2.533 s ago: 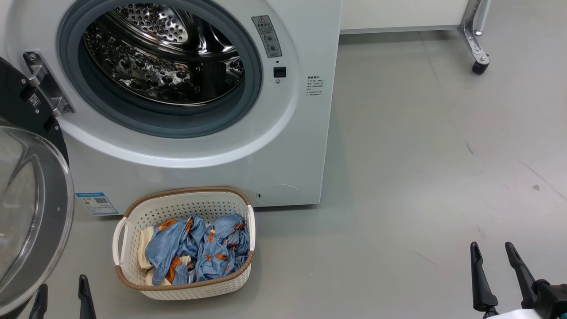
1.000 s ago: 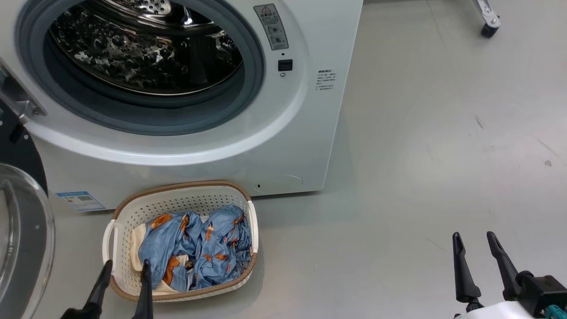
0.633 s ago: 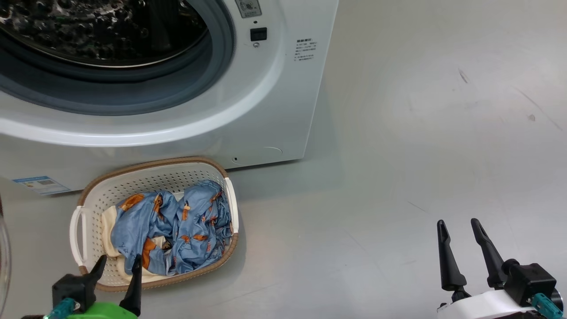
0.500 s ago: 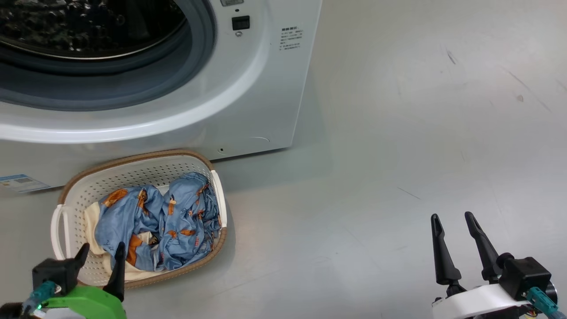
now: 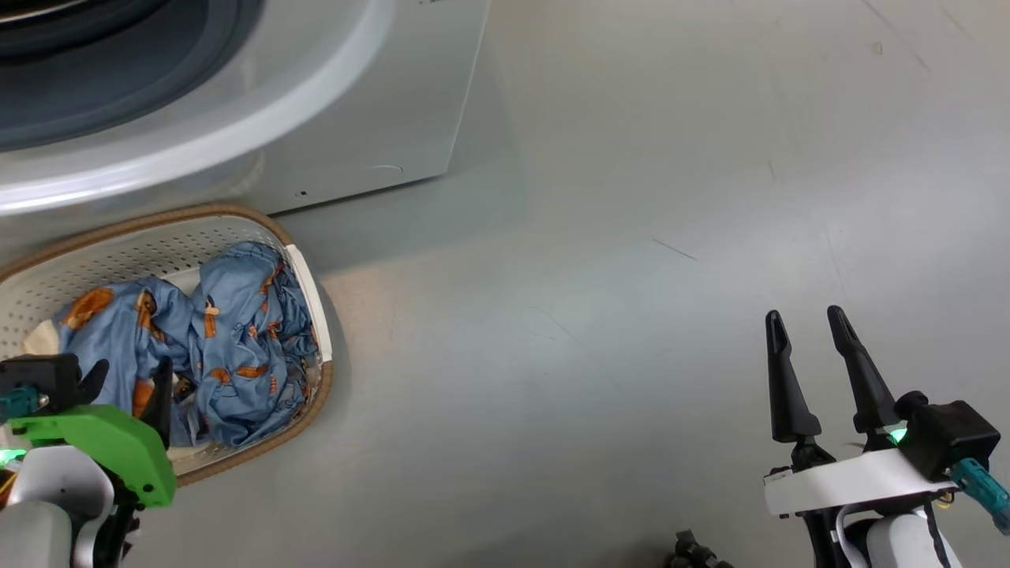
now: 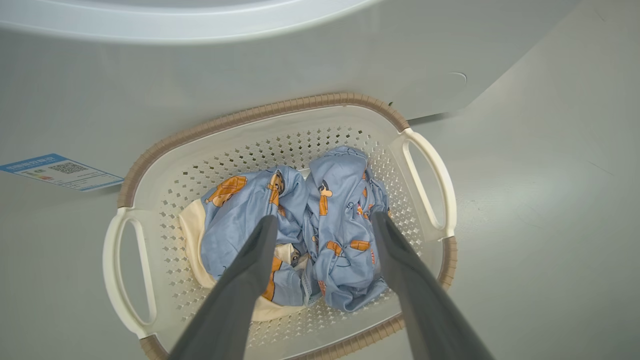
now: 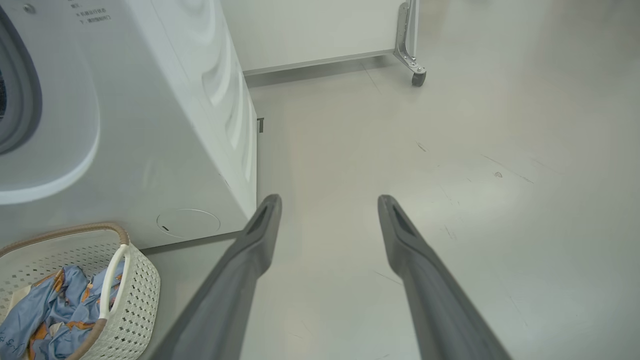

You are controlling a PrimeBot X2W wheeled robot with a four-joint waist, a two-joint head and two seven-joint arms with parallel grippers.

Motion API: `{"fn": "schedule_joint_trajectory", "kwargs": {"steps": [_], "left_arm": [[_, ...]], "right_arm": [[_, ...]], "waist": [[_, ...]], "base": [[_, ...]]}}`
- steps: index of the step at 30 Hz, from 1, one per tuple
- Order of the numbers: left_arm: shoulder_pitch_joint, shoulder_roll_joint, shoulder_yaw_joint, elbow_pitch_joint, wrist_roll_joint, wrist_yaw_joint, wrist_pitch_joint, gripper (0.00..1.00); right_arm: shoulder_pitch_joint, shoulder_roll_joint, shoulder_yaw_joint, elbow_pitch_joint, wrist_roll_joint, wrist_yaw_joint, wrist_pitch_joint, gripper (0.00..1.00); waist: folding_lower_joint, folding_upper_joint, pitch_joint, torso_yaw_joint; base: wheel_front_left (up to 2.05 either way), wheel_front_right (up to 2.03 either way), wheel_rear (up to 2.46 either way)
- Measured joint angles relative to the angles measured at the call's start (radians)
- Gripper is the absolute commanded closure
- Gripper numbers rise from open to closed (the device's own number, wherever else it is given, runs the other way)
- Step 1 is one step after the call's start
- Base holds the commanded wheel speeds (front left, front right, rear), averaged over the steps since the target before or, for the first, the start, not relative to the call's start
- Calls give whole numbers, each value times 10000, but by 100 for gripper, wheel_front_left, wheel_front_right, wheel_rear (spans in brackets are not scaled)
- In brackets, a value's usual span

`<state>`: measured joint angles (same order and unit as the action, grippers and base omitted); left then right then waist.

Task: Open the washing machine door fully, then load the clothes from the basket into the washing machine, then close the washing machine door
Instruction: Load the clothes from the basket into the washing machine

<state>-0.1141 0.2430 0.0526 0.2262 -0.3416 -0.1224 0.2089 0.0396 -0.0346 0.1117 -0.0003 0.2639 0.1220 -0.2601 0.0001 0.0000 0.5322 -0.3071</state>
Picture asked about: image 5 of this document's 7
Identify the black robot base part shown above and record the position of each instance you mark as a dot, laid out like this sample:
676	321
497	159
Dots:
694	552

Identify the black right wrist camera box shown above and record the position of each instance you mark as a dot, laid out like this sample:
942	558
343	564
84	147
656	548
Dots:
955	434

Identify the cream perforated laundry basket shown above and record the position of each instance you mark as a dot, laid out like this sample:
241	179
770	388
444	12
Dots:
118	252

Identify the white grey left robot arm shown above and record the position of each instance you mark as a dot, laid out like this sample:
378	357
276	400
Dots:
47	505

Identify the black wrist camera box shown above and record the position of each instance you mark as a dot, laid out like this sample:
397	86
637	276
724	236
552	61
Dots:
47	372
955	434

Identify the blue garment with orange print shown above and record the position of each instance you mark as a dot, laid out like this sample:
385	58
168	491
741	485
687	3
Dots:
102	323
245	347

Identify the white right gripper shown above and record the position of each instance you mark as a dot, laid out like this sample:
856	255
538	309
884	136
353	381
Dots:
852	480

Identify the white front-load washing machine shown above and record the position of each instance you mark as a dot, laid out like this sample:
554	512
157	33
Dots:
355	102

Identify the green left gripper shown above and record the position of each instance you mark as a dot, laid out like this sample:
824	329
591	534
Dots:
110	434

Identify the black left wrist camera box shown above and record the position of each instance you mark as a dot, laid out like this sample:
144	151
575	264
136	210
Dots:
47	372

